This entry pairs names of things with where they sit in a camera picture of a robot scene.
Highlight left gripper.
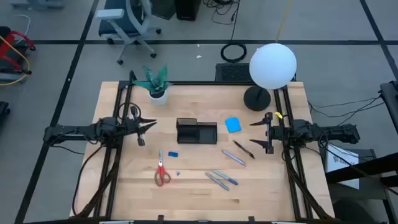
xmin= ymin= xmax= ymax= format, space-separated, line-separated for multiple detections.
xmin=126 ymin=105 xmax=158 ymax=147

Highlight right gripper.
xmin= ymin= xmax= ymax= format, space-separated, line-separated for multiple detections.
xmin=249 ymin=111 xmax=293 ymax=155

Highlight black pen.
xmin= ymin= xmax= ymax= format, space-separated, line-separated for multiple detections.
xmin=233 ymin=139 xmax=256 ymax=160

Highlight blue sticky note pad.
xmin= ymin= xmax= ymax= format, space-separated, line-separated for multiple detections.
xmin=224 ymin=116 xmax=243 ymax=134

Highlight red-handled scissors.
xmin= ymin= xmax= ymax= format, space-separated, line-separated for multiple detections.
xmin=154 ymin=149 xmax=172 ymax=187

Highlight black mesh desk organizer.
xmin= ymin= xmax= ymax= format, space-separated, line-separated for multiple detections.
xmin=176 ymin=117 xmax=218 ymax=145

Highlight grey marker with blue cap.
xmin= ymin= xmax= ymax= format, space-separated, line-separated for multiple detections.
xmin=212 ymin=169 xmax=239 ymax=186

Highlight blue and grey office chair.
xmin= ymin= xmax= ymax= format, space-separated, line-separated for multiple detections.
xmin=95 ymin=0 xmax=162 ymax=65

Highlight snake plant in white pot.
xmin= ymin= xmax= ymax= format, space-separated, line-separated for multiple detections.
xmin=132 ymin=64 xmax=173 ymax=106

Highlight black floor vent grille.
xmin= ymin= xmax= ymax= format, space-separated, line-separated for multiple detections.
xmin=215 ymin=63 xmax=297 ymax=83

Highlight white globe lamp black stand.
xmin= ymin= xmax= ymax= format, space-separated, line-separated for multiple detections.
xmin=243 ymin=42 xmax=298 ymax=112

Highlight white printed box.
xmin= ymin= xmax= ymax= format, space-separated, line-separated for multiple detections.
xmin=325 ymin=144 xmax=360 ymax=190

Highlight black beam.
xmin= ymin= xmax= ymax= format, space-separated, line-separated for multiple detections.
xmin=325 ymin=152 xmax=398 ymax=187

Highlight black box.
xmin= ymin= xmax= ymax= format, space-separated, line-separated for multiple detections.
xmin=151 ymin=0 xmax=177 ymax=20

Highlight black computer tower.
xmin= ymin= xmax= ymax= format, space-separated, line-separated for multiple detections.
xmin=175 ymin=0 xmax=202 ymax=22

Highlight red cart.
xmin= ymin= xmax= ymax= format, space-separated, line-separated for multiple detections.
xmin=0 ymin=26 xmax=36 ymax=85

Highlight black left gripper cable loop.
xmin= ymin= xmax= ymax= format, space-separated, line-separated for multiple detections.
xmin=117 ymin=101 xmax=142 ymax=125

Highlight black aluminium frame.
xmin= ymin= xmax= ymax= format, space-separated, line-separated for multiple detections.
xmin=70 ymin=70 xmax=336 ymax=224

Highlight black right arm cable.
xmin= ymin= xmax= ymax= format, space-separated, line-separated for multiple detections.
xmin=307 ymin=95 xmax=386 ymax=121

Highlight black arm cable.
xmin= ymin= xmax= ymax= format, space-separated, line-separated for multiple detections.
xmin=72 ymin=144 xmax=105 ymax=217
xmin=307 ymin=95 xmax=386 ymax=121

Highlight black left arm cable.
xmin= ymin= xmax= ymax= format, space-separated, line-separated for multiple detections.
xmin=72 ymin=144 xmax=105 ymax=217

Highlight coiled black cable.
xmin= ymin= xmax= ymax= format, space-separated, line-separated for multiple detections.
xmin=220 ymin=42 xmax=248 ymax=63

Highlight tangled black floor cable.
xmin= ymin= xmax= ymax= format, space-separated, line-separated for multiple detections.
xmin=203 ymin=0 xmax=241 ymax=41

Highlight yellow hanging cable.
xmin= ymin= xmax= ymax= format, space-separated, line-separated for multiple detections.
xmin=275 ymin=0 xmax=293 ymax=43

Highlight looped yellow cable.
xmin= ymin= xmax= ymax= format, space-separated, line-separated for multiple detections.
xmin=0 ymin=35 xmax=31 ymax=86

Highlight white cable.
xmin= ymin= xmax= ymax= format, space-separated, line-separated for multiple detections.
xmin=14 ymin=14 xmax=32 ymax=44

